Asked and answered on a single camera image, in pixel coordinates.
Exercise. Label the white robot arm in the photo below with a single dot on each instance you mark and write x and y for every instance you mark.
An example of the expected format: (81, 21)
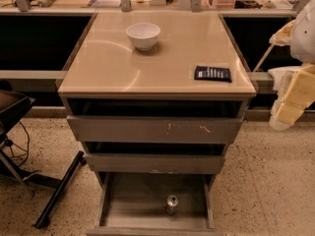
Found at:
(302, 45)

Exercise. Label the middle grey drawer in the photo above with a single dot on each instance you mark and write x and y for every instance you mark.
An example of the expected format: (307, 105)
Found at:
(158, 164)

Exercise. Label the silver redbull can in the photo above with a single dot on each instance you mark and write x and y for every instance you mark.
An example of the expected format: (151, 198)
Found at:
(172, 203)

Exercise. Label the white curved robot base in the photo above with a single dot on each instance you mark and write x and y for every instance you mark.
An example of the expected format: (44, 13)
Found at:
(281, 75)

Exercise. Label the white ceramic bowl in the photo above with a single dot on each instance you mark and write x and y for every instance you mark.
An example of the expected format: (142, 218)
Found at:
(143, 36)

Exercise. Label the bottom grey open drawer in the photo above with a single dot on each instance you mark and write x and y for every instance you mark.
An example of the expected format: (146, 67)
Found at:
(133, 204)

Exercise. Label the white rod black tip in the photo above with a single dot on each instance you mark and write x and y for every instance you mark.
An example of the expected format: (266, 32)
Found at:
(263, 58)

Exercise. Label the black metal stand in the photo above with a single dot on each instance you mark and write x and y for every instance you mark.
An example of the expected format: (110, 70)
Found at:
(13, 107)

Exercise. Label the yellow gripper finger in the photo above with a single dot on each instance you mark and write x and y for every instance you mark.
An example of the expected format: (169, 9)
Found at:
(293, 98)
(283, 36)

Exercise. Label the top grey drawer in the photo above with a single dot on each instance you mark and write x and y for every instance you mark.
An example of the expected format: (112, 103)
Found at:
(162, 130)

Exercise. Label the grey drawer cabinet beige top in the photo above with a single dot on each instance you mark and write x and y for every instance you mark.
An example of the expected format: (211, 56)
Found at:
(110, 77)

